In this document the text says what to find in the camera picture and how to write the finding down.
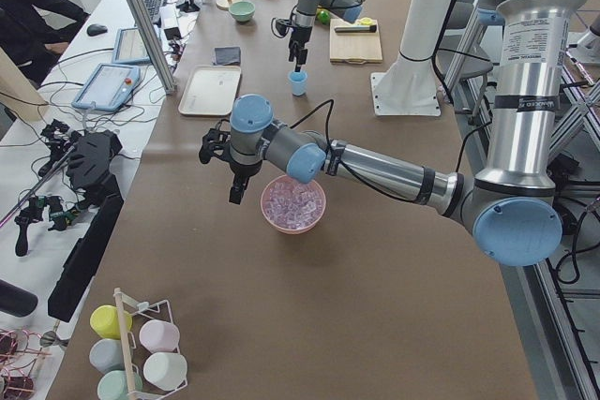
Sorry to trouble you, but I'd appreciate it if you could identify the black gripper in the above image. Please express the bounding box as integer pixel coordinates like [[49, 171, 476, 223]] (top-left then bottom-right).
[[288, 25, 313, 62], [229, 156, 263, 205]]

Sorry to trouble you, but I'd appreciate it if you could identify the light blue cup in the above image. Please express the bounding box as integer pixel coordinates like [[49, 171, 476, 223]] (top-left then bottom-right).
[[288, 70, 308, 96]]

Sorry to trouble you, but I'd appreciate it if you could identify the pile of ice cubes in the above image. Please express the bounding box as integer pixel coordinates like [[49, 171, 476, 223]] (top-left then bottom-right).
[[262, 178, 325, 230]]

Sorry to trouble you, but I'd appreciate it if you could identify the pink cup on rack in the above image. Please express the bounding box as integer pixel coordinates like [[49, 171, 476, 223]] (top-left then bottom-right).
[[139, 319, 180, 353]]

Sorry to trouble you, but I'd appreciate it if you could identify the yellow cup on rack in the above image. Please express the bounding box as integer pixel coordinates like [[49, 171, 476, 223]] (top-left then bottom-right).
[[89, 304, 120, 339]]

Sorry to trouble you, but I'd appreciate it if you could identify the white cup on rack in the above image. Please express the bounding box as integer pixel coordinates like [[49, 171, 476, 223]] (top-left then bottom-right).
[[142, 352, 188, 391]]

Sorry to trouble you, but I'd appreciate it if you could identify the grey cup on rack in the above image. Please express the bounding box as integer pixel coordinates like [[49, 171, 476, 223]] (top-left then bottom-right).
[[89, 338, 125, 374]]

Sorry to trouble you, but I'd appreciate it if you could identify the green cup on rack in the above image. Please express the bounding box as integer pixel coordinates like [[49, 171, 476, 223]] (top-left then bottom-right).
[[97, 370, 128, 400]]

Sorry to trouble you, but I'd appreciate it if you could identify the green lime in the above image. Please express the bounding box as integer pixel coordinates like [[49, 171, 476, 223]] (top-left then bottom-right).
[[317, 10, 331, 25]]

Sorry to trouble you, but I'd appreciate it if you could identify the pink bowl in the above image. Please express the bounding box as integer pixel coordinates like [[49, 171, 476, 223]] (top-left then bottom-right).
[[260, 174, 328, 235]]

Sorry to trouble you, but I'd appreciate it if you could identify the wooden cutting board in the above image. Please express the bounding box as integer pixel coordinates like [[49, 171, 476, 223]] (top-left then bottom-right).
[[329, 18, 383, 64]]

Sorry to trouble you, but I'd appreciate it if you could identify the mint green bowl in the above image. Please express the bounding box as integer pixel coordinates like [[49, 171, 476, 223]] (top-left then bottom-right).
[[229, 1, 255, 23]]

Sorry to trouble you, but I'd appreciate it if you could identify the grey folded cloth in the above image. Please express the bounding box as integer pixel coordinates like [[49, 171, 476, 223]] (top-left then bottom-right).
[[213, 46, 241, 66]]

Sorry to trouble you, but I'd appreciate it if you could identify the cream rabbit tray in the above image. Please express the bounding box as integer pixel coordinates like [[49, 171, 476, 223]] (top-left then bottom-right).
[[178, 65, 241, 117]]

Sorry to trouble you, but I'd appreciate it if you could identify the near blue teach pendant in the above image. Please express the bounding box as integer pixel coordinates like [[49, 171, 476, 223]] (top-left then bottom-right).
[[71, 64, 141, 112]]

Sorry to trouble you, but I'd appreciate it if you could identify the blue teach pendant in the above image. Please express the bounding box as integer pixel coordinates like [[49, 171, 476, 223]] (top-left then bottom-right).
[[71, 64, 141, 112], [112, 27, 151, 65]]

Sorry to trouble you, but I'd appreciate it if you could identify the far blue teach pendant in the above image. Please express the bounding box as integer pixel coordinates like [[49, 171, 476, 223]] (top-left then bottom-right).
[[112, 27, 151, 65]]

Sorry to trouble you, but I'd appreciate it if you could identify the black computer mouse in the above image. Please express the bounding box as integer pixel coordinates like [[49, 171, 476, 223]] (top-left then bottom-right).
[[86, 23, 108, 37]]

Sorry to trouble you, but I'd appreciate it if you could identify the person in black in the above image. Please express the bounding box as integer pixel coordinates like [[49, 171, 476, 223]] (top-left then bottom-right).
[[1, 0, 89, 84]]

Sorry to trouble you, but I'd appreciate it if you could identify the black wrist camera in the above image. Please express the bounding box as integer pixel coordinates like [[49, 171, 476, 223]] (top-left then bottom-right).
[[199, 128, 231, 165], [271, 18, 293, 39]]

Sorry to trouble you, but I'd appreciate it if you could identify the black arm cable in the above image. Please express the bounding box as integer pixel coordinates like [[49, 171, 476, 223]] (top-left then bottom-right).
[[290, 98, 488, 200]]

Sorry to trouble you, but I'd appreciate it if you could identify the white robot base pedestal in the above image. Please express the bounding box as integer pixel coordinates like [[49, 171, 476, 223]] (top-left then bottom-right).
[[371, 0, 452, 116]]

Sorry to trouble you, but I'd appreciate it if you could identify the aluminium frame post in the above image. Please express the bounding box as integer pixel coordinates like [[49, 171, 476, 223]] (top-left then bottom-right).
[[126, 0, 176, 95]]

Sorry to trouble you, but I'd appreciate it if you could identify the white wire cup rack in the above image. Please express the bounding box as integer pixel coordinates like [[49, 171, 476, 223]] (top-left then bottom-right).
[[113, 288, 188, 399]]

